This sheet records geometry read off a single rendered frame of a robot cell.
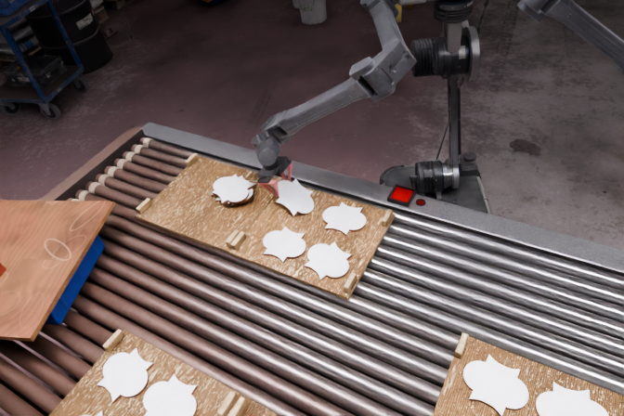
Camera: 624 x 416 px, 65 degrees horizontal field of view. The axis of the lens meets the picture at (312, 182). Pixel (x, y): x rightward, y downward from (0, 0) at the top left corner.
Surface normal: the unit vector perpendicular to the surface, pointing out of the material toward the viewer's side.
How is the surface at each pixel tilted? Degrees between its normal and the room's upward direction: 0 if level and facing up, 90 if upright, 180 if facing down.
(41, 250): 0
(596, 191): 0
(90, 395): 0
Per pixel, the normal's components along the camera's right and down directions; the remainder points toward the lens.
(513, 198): -0.13, -0.73
